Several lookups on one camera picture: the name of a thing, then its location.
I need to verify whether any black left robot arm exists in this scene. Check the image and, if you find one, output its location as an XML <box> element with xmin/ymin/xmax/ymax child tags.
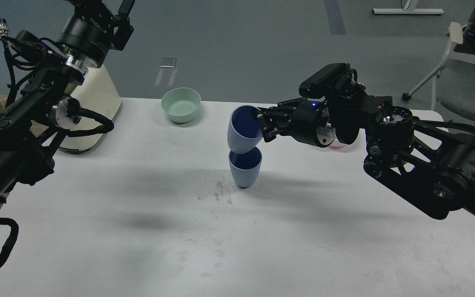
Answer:
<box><xmin>0</xmin><ymin>0</ymin><xmax>134</xmax><ymax>268</ymax></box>

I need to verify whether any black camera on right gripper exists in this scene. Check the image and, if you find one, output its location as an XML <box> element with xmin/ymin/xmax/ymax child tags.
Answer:
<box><xmin>299</xmin><ymin>63</ymin><xmax>358</xmax><ymax>99</ymax></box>

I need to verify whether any cream toaster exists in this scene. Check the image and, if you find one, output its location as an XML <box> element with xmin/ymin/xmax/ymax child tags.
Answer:
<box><xmin>59</xmin><ymin>64</ymin><xmax>121</xmax><ymax>154</ymax></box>

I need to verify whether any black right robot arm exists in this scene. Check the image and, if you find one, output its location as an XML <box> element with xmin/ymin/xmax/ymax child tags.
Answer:
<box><xmin>251</xmin><ymin>87</ymin><xmax>475</xmax><ymax>220</ymax></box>

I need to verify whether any blue cup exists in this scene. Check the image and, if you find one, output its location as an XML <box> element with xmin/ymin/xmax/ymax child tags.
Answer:
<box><xmin>228</xmin><ymin>147</ymin><xmax>262</xmax><ymax>189</ymax></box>
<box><xmin>227</xmin><ymin>105</ymin><xmax>263</xmax><ymax>154</ymax></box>

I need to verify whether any green bowl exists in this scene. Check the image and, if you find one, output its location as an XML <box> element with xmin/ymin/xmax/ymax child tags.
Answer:
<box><xmin>161</xmin><ymin>87</ymin><xmax>202</xmax><ymax>124</ymax></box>

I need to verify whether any pink bowl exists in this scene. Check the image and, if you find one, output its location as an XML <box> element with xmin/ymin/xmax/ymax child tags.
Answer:
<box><xmin>329</xmin><ymin>139</ymin><xmax>349</xmax><ymax>148</ymax></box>

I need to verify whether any grey office chair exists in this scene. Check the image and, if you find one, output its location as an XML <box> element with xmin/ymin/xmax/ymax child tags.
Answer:
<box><xmin>402</xmin><ymin>7</ymin><xmax>475</xmax><ymax>122</ymax></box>

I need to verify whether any white table base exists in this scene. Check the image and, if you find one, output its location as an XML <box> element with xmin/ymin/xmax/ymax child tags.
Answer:
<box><xmin>372</xmin><ymin>0</ymin><xmax>445</xmax><ymax>16</ymax></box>

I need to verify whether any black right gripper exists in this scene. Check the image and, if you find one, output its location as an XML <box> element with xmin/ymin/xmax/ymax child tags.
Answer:
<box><xmin>255</xmin><ymin>98</ymin><xmax>335</xmax><ymax>147</ymax></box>

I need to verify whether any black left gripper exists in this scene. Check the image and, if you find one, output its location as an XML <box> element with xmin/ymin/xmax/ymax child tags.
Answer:
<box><xmin>58</xmin><ymin>0</ymin><xmax>135</xmax><ymax>69</ymax></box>

